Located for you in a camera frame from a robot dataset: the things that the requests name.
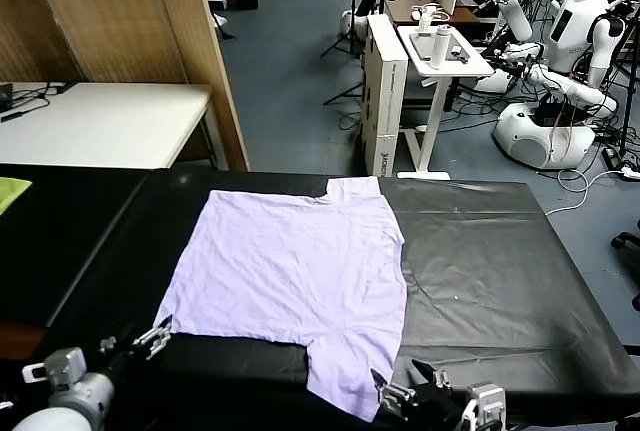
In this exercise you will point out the brown wooden desk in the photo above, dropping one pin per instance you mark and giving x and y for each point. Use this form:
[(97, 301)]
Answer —
[(400, 6)]

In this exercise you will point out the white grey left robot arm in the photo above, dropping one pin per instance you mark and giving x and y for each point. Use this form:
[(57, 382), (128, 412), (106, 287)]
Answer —
[(65, 411)]

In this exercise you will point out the small black gadget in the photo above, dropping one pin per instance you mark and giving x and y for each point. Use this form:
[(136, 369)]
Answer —
[(457, 52)]

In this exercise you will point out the tall black tripod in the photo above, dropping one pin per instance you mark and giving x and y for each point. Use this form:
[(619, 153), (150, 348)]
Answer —
[(626, 101)]

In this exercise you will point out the lavender t-shirt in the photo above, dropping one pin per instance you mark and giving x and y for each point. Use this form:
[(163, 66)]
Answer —
[(290, 261)]

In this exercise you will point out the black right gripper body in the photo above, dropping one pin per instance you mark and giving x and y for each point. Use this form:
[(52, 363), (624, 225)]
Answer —
[(435, 408)]

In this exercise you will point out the black floor power strip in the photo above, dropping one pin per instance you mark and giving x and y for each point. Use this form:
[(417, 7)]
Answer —
[(612, 156)]

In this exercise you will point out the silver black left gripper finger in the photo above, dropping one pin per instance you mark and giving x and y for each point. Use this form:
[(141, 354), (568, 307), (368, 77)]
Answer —
[(157, 338), (107, 345)]

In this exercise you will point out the black plastic table cover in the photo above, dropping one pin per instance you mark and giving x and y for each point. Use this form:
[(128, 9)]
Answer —
[(500, 201)]

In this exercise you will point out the black side table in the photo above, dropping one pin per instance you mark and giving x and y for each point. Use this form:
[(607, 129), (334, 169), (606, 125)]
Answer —
[(60, 231)]

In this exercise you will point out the tall white cardboard box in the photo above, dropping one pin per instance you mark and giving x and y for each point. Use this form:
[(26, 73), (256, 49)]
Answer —
[(385, 101)]

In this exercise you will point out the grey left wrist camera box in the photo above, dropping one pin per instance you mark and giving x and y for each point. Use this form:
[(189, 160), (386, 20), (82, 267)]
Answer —
[(62, 366)]

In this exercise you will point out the white height-adjustable desk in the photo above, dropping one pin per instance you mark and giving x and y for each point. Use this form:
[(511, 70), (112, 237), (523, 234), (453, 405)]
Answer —
[(430, 116)]

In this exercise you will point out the white humanoid robot with base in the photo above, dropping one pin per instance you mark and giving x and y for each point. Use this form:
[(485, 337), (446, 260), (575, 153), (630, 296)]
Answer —
[(570, 26)]

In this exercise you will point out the black tripod stand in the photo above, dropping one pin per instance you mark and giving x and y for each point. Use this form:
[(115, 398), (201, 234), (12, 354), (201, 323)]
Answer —
[(355, 11)]

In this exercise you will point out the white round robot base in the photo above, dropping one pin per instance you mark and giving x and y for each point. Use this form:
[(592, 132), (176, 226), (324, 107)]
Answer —
[(346, 21)]

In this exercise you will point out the wooden folding screen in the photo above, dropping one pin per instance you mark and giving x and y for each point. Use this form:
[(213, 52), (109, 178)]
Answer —
[(125, 16)]

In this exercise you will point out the white headset on stand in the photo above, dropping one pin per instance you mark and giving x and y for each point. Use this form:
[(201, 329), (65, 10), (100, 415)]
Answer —
[(425, 13)]

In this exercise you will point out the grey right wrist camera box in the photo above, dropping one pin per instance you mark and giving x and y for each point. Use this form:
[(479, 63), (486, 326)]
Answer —
[(485, 406)]

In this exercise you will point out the white bottle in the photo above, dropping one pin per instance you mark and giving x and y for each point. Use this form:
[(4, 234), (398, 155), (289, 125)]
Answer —
[(439, 46)]

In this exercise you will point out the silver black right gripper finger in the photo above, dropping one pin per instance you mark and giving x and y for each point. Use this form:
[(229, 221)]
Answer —
[(397, 398), (440, 381)]

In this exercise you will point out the black office chair base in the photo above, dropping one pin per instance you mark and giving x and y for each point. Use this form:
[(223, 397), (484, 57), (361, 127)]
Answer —
[(625, 240)]

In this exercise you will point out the yellow-green cloth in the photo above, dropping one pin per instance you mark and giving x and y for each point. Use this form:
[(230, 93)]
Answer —
[(10, 193)]

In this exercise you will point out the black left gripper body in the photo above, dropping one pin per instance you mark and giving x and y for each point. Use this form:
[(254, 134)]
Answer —
[(127, 363)]

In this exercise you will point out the small black device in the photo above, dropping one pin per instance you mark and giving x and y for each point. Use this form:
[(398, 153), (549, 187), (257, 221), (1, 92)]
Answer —
[(4, 96)]

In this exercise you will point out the white rectangular table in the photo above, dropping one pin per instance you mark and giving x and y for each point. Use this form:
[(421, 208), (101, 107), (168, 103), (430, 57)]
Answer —
[(110, 121)]

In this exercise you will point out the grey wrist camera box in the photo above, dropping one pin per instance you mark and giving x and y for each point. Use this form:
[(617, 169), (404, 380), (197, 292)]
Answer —
[(485, 406), (62, 366)]

